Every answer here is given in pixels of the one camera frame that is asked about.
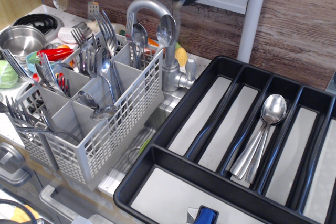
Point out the big steel spoon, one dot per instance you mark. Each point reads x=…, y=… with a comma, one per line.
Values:
x=176, y=7

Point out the steel spoon behind faucet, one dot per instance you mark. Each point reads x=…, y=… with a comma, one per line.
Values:
x=166, y=32

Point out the steel spoon in basket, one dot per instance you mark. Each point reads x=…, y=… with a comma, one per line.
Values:
x=140, y=38

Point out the stacked steel spoons in tray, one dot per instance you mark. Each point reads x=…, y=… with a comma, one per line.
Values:
x=272, y=113

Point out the steel ladle spoon lying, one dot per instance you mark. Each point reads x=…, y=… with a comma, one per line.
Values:
x=99, y=113

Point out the grey plastic cutlery basket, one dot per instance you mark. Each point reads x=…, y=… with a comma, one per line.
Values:
x=92, y=146

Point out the black cutlery tray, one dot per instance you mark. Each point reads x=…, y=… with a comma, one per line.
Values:
x=187, y=163

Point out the yellow toy corn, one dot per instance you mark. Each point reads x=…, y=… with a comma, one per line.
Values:
x=180, y=54

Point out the white vertical pole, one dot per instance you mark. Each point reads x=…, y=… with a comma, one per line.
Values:
x=249, y=30

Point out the tall steel fork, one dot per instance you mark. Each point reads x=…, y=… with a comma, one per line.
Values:
x=111, y=44

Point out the grey toy faucet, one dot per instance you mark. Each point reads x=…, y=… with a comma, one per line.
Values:
x=172, y=77

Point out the pink toy plate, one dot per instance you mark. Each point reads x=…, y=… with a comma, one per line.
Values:
x=65, y=35

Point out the black stove burner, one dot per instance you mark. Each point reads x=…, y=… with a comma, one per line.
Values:
x=43, y=22

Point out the red toy utensil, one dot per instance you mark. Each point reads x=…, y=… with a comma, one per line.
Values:
x=56, y=54

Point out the steel pot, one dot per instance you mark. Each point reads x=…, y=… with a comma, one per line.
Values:
x=22, y=40

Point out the steel fork leaning left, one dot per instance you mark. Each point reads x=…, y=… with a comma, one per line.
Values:
x=47, y=75

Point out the green toy cabbage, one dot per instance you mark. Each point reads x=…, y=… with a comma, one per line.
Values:
x=9, y=76

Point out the steel forks front left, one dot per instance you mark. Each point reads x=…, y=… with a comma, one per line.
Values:
x=28, y=123

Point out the blue object at bottom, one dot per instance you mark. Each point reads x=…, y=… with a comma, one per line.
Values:
x=202, y=215

